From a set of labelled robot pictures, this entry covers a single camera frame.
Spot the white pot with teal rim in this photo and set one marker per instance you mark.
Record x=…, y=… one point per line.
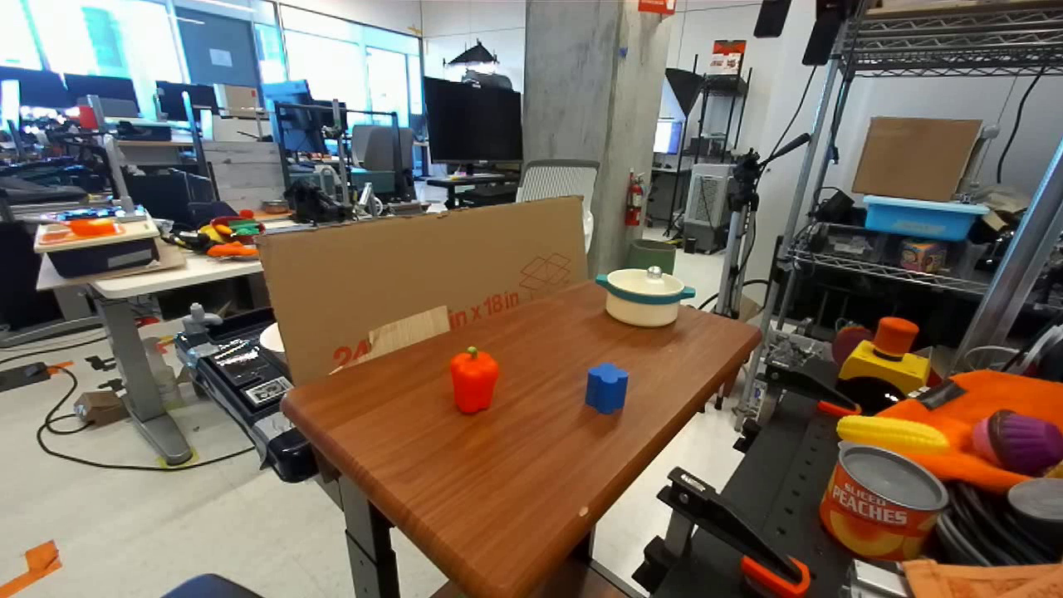
x=642, y=302

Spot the blue cube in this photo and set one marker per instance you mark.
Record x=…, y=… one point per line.
x=606, y=391

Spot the red fire extinguisher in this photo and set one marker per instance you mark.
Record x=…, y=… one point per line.
x=633, y=200

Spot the large cardboard board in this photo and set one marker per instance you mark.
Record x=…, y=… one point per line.
x=376, y=276

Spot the black monitor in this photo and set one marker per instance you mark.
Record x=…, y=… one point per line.
x=469, y=121

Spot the white plate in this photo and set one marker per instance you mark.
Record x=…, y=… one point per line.
x=271, y=339

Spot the colourful toy pile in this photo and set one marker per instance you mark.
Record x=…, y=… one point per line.
x=220, y=230

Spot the yellow toy corn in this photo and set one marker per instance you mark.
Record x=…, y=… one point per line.
x=890, y=433

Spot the blue plastic bin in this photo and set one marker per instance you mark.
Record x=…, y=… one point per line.
x=922, y=216

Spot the white desk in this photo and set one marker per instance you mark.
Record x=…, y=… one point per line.
x=135, y=333

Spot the peaches tin can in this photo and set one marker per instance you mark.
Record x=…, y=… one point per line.
x=881, y=504

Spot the cardboard sheet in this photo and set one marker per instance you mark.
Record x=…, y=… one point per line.
x=919, y=157

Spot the grey box with orange item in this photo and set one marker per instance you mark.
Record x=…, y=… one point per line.
x=102, y=249

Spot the purple toy cupcake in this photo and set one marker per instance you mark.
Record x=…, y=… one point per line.
x=1023, y=439

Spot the orange towel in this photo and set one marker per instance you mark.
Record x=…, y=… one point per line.
x=973, y=578

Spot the camera on tripod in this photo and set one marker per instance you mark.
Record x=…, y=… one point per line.
x=745, y=185

